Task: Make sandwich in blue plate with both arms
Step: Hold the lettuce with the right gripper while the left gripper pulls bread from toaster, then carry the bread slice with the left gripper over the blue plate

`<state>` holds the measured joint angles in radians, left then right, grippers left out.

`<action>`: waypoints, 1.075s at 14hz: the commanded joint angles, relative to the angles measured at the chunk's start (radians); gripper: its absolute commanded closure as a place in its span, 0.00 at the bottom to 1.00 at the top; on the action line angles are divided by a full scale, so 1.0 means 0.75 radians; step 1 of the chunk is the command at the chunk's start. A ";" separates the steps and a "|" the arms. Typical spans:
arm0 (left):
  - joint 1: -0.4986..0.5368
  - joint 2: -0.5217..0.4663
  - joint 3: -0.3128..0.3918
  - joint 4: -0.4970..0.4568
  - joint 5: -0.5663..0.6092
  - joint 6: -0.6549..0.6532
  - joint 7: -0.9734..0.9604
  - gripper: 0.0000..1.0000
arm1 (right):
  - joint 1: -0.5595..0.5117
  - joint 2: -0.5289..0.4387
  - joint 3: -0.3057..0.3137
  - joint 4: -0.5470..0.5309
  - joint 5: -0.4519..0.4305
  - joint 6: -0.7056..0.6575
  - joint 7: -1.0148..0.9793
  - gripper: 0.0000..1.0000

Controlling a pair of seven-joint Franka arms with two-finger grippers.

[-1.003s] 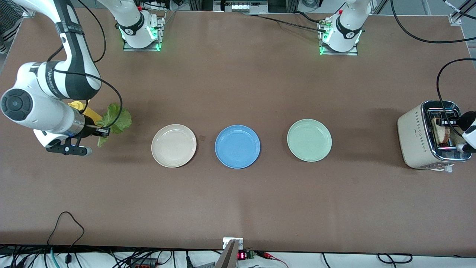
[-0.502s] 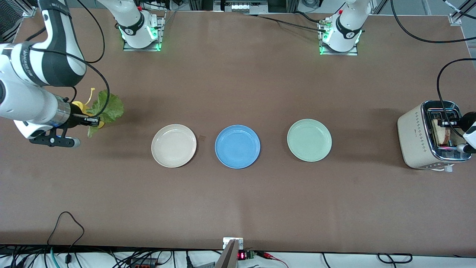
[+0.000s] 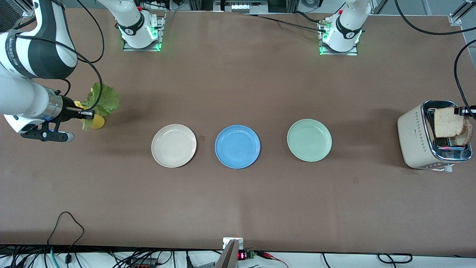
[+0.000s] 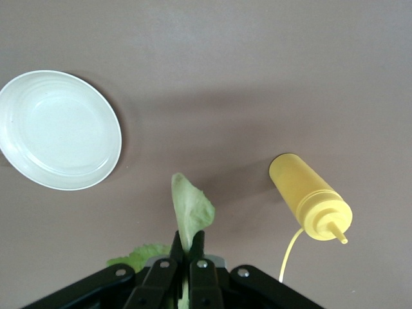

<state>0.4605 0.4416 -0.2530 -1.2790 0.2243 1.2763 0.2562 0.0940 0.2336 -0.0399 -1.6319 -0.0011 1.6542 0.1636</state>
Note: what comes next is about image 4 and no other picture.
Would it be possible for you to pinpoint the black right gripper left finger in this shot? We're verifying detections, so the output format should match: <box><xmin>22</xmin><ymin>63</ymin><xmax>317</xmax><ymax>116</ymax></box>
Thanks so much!
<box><xmin>22</xmin><ymin>230</ymin><xmax>187</xmax><ymax>309</ymax></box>

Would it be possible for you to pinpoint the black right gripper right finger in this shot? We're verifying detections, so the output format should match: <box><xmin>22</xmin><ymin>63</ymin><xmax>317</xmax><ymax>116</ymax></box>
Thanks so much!
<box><xmin>188</xmin><ymin>230</ymin><xmax>326</xmax><ymax>309</ymax></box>

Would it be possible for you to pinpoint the green lettuce leaf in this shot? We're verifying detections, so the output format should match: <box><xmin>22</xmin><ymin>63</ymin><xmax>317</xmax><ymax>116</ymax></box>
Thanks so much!
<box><xmin>106</xmin><ymin>172</ymin><xmax>216</xmax><ymax>309</ymax></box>

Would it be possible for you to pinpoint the yellow mustard squeeze bottle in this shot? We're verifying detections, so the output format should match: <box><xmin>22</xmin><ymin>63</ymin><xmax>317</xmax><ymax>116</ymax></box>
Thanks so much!
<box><xmin>268</xmin><ymin>153</ymin><xmax>354</xmax><ymax>284</ymax></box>

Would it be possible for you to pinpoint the beige round plate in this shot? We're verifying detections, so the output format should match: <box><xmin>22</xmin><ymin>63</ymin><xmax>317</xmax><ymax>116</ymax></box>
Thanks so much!
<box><xmin>0</xmin><ymin>70</ymin><xmax>123</xmax><ymax>192</ymax></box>

